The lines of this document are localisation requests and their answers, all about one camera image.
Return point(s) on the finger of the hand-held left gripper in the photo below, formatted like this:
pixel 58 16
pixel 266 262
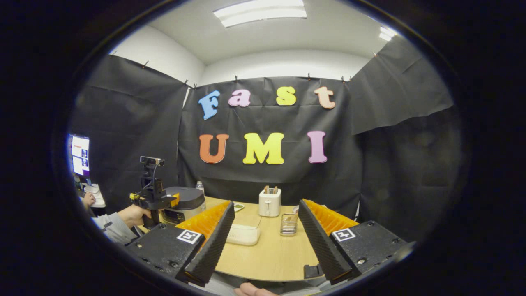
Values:
pixel 175 200

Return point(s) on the small clear bottle red label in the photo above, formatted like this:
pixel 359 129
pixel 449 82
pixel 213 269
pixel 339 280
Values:
pixel 200 188

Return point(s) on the white side desk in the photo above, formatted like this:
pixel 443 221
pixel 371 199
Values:
pixel 98 201

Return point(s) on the white toaster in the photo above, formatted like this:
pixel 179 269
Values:
pixel 269 205

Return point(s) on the dark grey rice cooker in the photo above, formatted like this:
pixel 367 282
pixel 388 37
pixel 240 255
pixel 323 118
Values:
pixel 190 196

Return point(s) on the small ceiling light panel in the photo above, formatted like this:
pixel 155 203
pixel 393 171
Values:
pixel 387 33

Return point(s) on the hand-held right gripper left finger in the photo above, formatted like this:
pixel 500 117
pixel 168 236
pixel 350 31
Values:
pixel 213 242

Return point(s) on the white divided grain dish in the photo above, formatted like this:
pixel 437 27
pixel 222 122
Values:
pixel 238 207

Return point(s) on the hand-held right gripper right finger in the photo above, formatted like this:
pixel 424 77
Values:
pixel 320 242

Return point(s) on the small black block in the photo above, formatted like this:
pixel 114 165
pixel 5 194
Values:
pixel 313 271

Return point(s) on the large ceiling light panel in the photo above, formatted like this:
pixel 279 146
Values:
pixel 261 12

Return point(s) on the clear chopstick holder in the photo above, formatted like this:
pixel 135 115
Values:
pixel 289 231

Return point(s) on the computer monitor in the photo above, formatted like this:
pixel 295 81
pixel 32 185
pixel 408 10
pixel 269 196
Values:
pixel 80 154

